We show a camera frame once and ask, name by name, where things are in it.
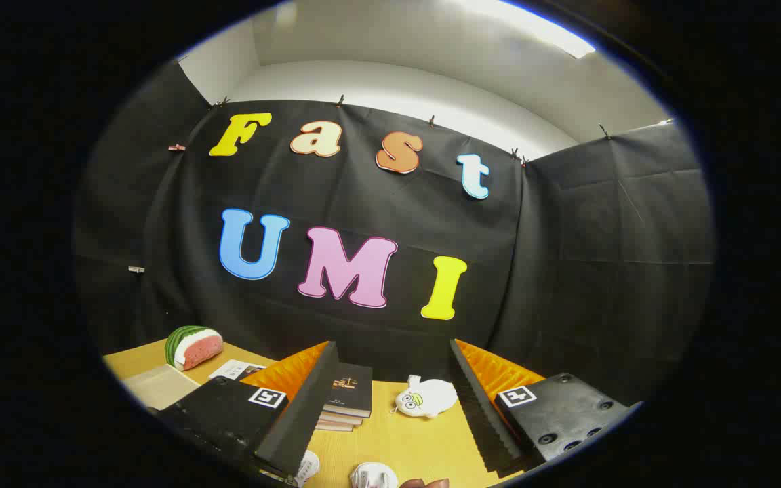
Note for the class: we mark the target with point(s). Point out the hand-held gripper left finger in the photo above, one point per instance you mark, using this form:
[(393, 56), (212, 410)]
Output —
[(295, 420)]

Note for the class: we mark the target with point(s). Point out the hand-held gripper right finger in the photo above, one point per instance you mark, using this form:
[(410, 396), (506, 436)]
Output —
[(482, 413)]

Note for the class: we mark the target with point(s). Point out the white canvas shoe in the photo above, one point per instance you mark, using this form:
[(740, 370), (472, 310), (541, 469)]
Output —
[(371, 476), (308, 466)]

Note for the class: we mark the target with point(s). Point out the beige fabric storage box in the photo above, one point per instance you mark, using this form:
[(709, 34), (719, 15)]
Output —
[(160, 388)]

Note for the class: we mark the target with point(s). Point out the reddish cover book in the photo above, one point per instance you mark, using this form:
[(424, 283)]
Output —
[(333, 426)]

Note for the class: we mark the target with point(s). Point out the tan cover book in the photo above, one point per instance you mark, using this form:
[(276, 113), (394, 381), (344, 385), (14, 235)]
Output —
[(343, 417)]

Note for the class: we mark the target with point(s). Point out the white plush toy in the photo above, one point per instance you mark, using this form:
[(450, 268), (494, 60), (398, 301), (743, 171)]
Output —
[(428, 396)]

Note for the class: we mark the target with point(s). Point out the dark cover book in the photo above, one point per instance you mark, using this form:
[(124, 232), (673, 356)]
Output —
[(351, 390)]

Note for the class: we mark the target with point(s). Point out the white cover book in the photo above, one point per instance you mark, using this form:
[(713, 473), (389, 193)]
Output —
[(236, 370)]

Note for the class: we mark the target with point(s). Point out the watermelon slice toy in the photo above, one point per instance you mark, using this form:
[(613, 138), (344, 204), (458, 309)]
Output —
[(195, 347)]

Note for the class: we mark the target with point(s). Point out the black backdrop cloth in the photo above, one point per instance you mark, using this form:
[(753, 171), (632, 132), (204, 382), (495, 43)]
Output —
[(363, 203)]

